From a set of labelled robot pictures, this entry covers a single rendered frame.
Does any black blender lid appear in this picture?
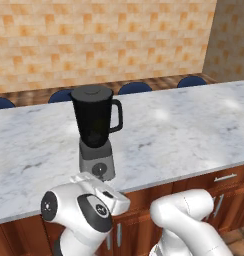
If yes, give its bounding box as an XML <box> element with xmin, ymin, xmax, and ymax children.
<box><xmin>70</xmin><ymin>84</ymin><xmax>114</xmax><ymax>102</ymax></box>

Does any blue stool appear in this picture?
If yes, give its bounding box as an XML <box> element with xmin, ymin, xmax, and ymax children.
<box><xmin>0</xmin><ymin>96</ymin><xmax>16</xmax><ymax>111</ymax></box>
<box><xmin>176</xmin><ymin>75</ymin><xmax>208</xmax><ymax>89</ymax></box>
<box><xmin>117</xmin><ymin>81</ymin><xmax>153</xmax><ymax>96</ymax></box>
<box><xmin>47</xmin><ymin>88</ymin><xmax>75</xmax><ymax>104</ymax></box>

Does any black blender jug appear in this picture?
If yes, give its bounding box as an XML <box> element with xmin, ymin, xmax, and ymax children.
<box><xmin>71</xmin><ymin>95</ymin><xmax>124</xmax><ymax>150</ymax></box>

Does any wooden cabinet door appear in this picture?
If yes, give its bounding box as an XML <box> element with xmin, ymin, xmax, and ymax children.
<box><xmin>0</xmin><ymin>214</ymin><xmax>53</xmax><ymax>256</ymax></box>
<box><xmin>112</xmin><ymin>204</ymin><xmax>163</xmax><ymax>256</ymax></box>
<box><xmin>207</xmin><ymin>186</ymin><xmax>244</xmax><ymax>234</ymax></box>
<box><xmin>43</xmin><ymin>219</ymin><xmax>116</xmax><ymax>256</ymax></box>

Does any wooden drawer front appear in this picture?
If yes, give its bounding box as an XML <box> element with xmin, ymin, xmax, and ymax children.
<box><xmin>206</xmin><ymin>163</ymin><xmax>244</xmax><ymax>198</ymax></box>
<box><xmin>122</xmin><ymin>181</ymin><xmax>175</xmax><ymax>214</ymax></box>

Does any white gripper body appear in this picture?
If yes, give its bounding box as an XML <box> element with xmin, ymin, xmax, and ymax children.
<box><xmin>69</xmin><ymin>171</ymin><xmax>105</xmax><ymax>192</ymax></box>

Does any silver drawer handle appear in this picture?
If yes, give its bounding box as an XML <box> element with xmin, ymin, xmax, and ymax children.
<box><xmin>213</xmin><ymin>172</ymin><xmax>239</xmax><ymax>183</ymax></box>

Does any grey blender base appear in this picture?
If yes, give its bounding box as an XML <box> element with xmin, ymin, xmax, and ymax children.
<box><xmin>78</xmin><ymin>138</ymin><xmax>116</xmax><ymax>182</ymax></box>

